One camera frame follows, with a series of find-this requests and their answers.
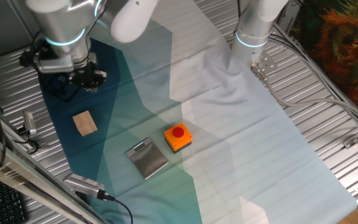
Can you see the blue green white tablecloth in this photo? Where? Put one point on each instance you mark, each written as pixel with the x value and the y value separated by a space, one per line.
pixel 228 140

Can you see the silver ribbed depth camera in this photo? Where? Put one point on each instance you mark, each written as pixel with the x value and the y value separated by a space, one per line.
pixel 82 184

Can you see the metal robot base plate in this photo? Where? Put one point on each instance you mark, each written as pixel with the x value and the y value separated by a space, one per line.
pixel 267 60

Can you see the grey corrugated robot conduit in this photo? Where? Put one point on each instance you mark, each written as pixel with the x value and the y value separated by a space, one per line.
pixel 306 102

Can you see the silver digital kitchen scale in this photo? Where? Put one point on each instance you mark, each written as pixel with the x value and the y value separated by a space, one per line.
pixel 149 158

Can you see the grey clamp on rail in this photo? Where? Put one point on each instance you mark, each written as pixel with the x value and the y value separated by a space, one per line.
pixel 29 123

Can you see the orange emergency stop button box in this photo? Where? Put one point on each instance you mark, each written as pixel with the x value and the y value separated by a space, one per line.
pixel 178 137

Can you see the wooden cube block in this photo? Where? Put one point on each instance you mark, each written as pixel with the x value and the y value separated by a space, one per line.
pixel 85 123

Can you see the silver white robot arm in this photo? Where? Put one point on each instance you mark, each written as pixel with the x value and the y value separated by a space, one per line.
pixel 67 28

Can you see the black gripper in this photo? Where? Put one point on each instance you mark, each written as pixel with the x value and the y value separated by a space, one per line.
pixel 84 76

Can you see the colourful orange green cloth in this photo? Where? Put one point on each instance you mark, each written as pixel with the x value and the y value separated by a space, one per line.
pixel 340 43

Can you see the small metal corner bracket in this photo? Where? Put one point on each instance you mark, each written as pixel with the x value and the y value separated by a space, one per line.
pixel 351 142

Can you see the black computer keyboard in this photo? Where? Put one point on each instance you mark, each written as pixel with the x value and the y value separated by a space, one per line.
pixel 0 202

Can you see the white cardboard box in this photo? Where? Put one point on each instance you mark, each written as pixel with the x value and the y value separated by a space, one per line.
pixel 289 18

